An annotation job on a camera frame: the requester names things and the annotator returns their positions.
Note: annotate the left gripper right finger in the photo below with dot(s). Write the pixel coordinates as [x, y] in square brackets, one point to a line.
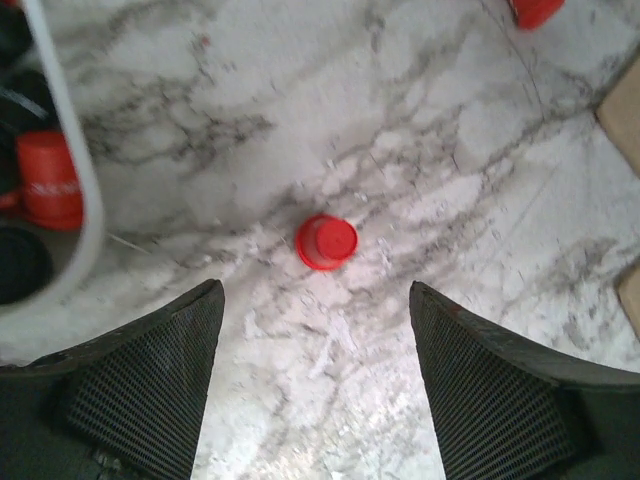
[506, 407]

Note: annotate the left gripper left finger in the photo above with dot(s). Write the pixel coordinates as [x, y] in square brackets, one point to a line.
[128, 404]

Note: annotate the black coffee capsule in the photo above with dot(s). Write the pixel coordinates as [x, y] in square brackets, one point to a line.
[26, 264]
[26, 105]

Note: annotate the red coffee capsule cluster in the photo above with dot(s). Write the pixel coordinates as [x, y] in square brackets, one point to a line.
[325, 243]

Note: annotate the brown cardboard square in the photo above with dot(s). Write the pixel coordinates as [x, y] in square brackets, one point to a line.
[618, 115]

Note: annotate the white rectangular storage basket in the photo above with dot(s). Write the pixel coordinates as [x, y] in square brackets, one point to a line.
[27, 43]

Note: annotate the brown cardboard sheet right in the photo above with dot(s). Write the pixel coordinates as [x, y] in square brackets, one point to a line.
[628, 291]

